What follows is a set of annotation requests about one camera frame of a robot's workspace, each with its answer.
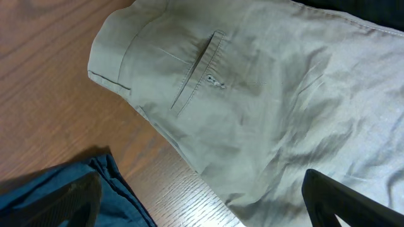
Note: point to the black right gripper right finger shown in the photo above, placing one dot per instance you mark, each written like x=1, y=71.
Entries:
x=327, y=201

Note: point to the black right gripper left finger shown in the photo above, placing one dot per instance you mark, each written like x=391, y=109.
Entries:
x=75, y=204

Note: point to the blue shorts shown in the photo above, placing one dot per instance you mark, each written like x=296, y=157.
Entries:
x=118, y=206

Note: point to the light grey shorts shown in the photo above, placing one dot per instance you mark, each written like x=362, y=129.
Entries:
x=253, y=93

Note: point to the black garment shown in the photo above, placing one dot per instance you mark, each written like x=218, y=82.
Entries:
x=387, y=13

